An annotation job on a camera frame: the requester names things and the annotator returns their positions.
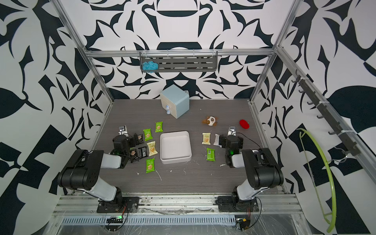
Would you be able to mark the brown white plush toy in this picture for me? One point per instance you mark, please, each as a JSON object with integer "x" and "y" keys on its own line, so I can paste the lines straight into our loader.
{"x": 210, "y": 121}

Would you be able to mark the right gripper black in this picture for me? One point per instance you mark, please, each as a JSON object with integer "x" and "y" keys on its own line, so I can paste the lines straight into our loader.
{"x": 223, "y": 140}

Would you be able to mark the grey wall shelf rack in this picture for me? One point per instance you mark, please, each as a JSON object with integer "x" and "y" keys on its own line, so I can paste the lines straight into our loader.
{"x": 182, "y": 60}

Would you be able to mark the green cookie packet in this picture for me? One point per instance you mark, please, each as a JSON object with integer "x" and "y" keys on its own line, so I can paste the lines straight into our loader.
{"x": 150, "y": 165}
{"x": 210, "y": 154}
{"x": 147, "y": 134}
{"x": 159, "y": 127}

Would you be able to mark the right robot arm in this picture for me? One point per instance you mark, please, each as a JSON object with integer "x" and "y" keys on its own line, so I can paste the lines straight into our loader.
{"x": 262, "y": 170}

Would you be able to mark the red oval object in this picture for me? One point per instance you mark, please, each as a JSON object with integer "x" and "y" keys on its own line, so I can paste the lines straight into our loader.
{"x": 244, "y": 124}

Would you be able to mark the yellow cookie packet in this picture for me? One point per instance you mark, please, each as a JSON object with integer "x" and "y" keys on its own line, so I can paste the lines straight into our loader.
{"x": 152, "y": 148}
{"x": 206, "y": 138}

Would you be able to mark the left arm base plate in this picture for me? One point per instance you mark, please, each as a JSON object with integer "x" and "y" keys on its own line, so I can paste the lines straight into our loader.
{"x": 129, "y": 204}

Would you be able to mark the white storage box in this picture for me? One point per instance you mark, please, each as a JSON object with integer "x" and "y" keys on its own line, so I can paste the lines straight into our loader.
{"x": 175, "y": 147}

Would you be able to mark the teal crocheted cloth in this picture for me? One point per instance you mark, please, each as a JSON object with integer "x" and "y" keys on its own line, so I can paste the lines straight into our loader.
{"x": 150, "y": 66}

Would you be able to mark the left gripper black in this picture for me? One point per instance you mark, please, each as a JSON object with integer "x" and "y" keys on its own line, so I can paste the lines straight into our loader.
{"x": 132, "y": 143}

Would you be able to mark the black cookie packet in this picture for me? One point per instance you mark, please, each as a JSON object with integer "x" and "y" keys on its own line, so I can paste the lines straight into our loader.
{"x": 143, "y": 152}

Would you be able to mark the small white bottle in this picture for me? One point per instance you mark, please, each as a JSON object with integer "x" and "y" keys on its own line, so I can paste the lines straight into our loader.
{"x": 168, "y": 110}

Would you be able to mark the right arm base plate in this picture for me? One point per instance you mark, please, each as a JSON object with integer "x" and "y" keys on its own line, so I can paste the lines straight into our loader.
{"x": 232, "y": 204}

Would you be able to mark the grey hook rail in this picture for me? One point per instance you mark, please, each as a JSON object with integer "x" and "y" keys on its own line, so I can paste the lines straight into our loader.
{"x": 339, "y": 127}

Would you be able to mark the white cookie packet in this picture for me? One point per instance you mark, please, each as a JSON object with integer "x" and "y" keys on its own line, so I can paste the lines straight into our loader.
{"x": 217, "y": 140}

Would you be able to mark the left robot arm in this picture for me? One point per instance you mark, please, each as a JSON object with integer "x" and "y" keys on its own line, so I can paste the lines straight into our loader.
{"x": 82, "y": 171}

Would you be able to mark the light blue drawer cabinet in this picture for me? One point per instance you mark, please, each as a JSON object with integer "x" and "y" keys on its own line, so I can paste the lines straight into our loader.
{"x": 177, "y": 99}

